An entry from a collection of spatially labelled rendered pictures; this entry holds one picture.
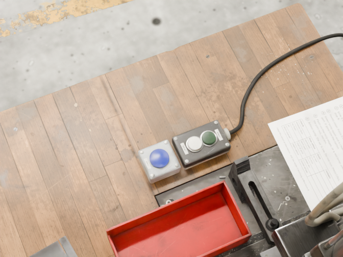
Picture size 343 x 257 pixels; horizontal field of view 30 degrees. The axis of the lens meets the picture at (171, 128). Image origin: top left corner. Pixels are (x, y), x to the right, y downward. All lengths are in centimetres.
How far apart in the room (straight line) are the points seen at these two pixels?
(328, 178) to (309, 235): 32
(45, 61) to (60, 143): 115
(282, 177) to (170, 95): 30
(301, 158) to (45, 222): 54
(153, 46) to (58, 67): 37
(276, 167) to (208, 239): 21
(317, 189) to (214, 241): 24
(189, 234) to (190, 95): 31
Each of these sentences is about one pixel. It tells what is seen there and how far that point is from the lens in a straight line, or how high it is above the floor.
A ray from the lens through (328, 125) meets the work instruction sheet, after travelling 141.
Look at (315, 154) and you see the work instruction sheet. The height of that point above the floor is 90.
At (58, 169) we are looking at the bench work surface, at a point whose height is 90.
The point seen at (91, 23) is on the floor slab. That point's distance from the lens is 255.
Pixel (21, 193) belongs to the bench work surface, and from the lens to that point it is 133.
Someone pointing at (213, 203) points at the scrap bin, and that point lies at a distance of 130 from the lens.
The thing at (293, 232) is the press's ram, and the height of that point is 114.
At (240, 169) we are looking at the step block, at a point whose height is 98.
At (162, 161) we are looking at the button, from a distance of 129.
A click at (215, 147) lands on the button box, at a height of 93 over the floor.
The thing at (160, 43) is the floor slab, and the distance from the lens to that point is 250.
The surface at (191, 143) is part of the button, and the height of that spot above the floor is 94.
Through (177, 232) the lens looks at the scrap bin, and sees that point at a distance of 128.
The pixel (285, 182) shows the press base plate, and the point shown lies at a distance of 134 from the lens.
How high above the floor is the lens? 215
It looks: 67 degrees down
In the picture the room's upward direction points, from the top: 6 degrees clockwise
